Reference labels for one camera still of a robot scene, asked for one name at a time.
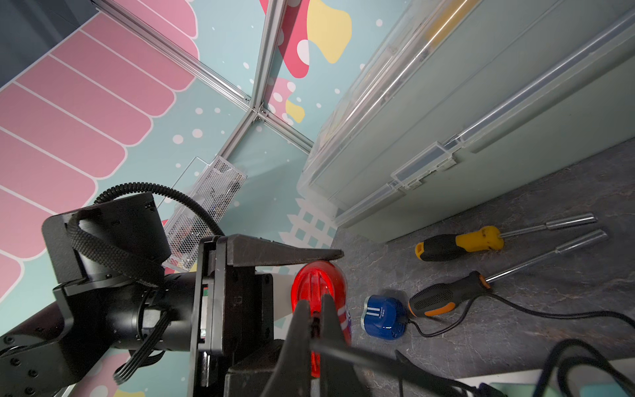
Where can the orange handled screwdriver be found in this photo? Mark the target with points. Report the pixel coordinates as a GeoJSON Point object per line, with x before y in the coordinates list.
{"type": "Point", "coordinates": [442, 298]}

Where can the white power strip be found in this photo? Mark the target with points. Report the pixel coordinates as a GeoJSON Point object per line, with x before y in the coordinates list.
{"type": "Point", "coordinates": [511, 383]}

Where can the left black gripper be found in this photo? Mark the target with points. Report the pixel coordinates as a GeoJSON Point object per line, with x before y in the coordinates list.
{"type": "Point", "coordinates": [232, 349]}

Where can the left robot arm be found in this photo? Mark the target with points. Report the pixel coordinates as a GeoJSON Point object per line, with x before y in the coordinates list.
{"type": "Point", "coordinates": [113, 292]}

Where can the yellow handled screwdriver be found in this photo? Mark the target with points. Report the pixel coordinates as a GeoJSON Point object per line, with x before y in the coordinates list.
{"type": "Point", "coordinates": [447, 247]}

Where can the green plastic storage box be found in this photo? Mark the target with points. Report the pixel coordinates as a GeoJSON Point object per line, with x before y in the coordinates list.
{"type": "Point", "coordinates": [468, 100]}

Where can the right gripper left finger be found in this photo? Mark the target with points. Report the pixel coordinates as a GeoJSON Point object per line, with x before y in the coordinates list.
{"type": "Point", "coordinates": [292, 374]}

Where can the red electric shaver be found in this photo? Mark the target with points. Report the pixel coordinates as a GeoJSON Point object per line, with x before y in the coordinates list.
{"type": "Point", "coordinates": [311, 283]}

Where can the blue shaver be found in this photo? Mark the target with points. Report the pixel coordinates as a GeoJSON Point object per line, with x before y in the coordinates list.
{"type": "Point", "coordinates": [384, 317]}

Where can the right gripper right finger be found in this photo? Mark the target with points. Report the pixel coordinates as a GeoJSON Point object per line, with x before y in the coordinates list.
{"type": "Point", "coordinates": [338, 376]}

